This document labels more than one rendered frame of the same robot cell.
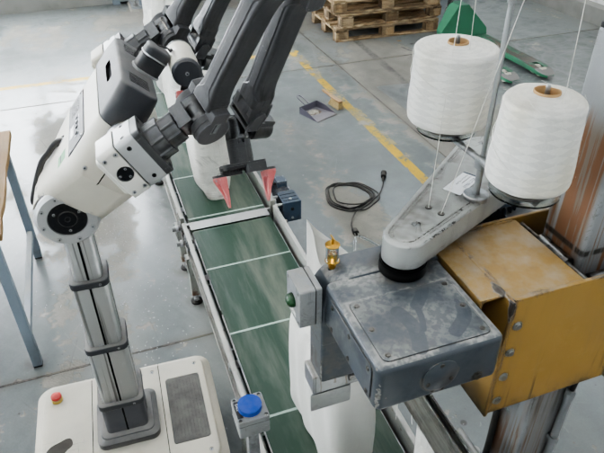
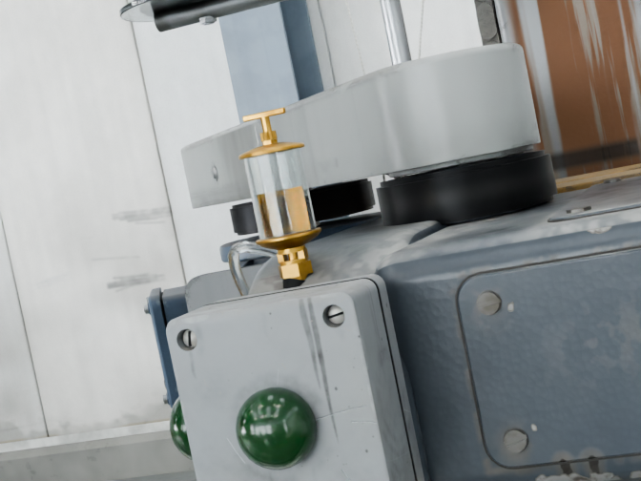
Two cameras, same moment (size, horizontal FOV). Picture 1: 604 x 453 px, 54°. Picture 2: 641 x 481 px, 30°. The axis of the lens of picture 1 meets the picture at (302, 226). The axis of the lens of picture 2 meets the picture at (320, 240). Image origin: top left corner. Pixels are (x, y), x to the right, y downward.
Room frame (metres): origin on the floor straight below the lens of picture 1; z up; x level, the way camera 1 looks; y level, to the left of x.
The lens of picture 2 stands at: (0.57, 0.34, 1.37)
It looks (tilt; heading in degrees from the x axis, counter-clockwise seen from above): 3 degrees down; 308
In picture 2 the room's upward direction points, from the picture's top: 11 degrees counter-clockwise
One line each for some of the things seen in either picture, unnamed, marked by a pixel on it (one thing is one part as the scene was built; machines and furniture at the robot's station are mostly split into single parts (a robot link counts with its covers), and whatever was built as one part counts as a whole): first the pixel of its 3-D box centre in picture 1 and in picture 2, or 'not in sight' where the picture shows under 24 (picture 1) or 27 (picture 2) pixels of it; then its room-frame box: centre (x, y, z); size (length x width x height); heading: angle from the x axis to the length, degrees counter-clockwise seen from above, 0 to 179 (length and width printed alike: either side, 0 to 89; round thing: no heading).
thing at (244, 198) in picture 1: (187, 132); not in sight; (3.53, 0.74, 0.34); 2.21 x 0.39 x 0.09; 20
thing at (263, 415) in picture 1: (250, 414); not in sight; (0.96, 0.13, 0.81); 0.08 x 0.08 x 0.06; 20
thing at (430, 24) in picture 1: (373, 20); not in sight; (6.90, -0.83, 0.07); 1.20 x 0.82 x 0.14; 108
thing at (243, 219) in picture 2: not in sight; (302, 209); (1.19, -0.43, 1.35); 0.12 x 0.12 x 0.04
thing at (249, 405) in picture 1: (249, 406); not in sight; (0.96, 0.13, 0.84); 0.06 x 0.06 x 0.02
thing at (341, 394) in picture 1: (326, 389); not in sight; (0.89, -0.05, 0.98); 0.09 x 0.05 x 0.05; 110
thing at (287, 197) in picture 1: (279, 195); not in sight; (2.72, 0.12, 0.35); 0.30 x 0.15 x 0.15; 20
